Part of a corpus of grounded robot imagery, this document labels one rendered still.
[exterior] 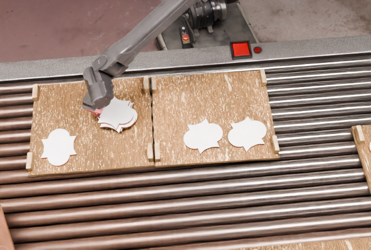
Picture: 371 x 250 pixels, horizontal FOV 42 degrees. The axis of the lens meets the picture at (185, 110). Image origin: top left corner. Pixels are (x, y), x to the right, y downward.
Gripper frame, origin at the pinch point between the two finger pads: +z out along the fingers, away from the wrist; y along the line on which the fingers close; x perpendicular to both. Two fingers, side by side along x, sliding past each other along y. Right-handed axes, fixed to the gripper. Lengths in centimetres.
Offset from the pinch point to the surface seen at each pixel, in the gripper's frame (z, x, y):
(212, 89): 3.6, -32.7, 22.0
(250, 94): 3, -46, 24
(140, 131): 4.1, -15.0, -2.3
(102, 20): 96, 64, 109
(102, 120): 0.3, -2.5, -4.3
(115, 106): 0.2, -4.2, 2.0
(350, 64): 5, -78, 51
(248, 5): 95, -22, 153
